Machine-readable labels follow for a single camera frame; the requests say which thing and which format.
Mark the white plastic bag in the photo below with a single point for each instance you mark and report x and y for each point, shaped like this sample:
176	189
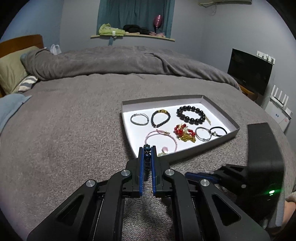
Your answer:
55	49

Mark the pink wine glass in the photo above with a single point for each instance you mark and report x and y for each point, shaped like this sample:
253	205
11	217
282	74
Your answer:
157	22

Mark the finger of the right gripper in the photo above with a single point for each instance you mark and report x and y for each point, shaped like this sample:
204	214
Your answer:
199	176
232	177

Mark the wooden window shelf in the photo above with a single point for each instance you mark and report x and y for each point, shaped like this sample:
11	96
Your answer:
134	36

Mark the wooden headboard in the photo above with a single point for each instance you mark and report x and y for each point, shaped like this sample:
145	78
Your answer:
19	43

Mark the black clothes on shelf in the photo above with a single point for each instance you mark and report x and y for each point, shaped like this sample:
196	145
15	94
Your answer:
135	29

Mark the light blue blanket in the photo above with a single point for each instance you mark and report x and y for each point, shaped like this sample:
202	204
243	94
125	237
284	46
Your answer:
9	106

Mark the striped grey white pillow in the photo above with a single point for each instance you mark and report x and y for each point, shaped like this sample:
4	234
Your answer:
27	83

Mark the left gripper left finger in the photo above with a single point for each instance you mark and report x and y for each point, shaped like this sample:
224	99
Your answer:
95	210

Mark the person's right hand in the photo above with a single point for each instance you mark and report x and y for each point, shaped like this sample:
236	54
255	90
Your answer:
284	213

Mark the olive green pillow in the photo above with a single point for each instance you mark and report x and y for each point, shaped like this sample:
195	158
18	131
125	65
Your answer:
13	71

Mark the grey duvet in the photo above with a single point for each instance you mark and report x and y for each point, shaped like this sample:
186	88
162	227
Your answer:
119	60

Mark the grey shallow cardboard tray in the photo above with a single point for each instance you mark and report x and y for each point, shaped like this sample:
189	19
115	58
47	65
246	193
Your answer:
152	120

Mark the black television screen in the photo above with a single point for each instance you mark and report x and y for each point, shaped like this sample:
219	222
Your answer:
250	71

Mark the red bead gold chain jewelry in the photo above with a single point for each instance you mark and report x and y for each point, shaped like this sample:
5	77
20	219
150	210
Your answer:
184	133

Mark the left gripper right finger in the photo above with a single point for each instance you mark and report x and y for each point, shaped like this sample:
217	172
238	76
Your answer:
200	210

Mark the white wall hook rack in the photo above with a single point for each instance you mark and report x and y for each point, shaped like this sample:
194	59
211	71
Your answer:
266	57

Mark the wooden tv stand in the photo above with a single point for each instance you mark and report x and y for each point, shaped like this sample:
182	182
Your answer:
251	95

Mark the green cloth on shelf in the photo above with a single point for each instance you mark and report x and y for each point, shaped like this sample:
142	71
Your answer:
107	30

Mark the teal curtain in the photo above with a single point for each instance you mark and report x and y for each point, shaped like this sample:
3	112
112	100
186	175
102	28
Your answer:
141	13

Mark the white wifi router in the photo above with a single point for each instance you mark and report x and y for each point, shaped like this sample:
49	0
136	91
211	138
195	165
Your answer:
277	108

